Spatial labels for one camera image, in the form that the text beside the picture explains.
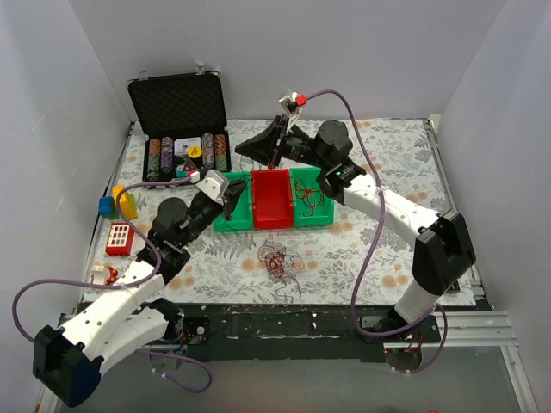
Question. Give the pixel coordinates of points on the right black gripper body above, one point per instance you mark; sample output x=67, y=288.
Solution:
x=277, y=144

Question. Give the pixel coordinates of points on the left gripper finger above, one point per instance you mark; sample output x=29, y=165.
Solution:
x=228, y=208
x=234, y=190

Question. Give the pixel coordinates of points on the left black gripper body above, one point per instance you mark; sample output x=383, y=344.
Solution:
x=209, y=207

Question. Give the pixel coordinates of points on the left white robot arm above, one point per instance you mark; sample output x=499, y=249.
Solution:
x=71, y=359

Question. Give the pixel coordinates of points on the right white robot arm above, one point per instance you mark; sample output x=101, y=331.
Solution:
x=442, y=248

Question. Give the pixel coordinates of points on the left green bin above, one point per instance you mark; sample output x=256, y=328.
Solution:
x=242, y=217

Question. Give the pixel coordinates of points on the green bin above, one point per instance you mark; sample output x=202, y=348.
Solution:
x=242, y=217
x=311, y=206

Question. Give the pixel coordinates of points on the red bin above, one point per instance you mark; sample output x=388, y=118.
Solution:
x=272, y=199

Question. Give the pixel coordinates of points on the right green bin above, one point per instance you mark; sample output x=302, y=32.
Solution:
x=311, y=206

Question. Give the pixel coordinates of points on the yellow toy brick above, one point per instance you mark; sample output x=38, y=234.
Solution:
x=126, y=202

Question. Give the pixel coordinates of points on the red window toy brick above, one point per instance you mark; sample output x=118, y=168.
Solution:
x=120, y=240

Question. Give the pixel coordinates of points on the black poker chip case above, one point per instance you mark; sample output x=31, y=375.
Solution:
x=183, y=118

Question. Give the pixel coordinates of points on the green toy brick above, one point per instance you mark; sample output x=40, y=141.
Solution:
x=113, y=213

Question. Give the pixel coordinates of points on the blue toy brick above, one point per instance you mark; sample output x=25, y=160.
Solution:
x=105, y=206

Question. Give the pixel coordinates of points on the small red white toy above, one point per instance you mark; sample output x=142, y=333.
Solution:
x=103, y=275

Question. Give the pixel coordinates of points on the floral table mat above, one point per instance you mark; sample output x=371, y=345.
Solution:
x=331, y=265

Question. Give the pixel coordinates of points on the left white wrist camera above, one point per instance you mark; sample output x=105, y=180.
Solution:
x=214, y=185

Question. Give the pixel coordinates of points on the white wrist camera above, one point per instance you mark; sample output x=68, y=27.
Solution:
x=292, y=104
x=214, y=185

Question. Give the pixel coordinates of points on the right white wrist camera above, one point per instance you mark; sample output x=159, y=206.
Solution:
x=292, y=104

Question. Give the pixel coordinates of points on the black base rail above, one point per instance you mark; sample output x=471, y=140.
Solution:
x=271, y=333

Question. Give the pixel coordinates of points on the aluminium frame rail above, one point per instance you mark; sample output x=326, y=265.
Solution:
x=479, y=329

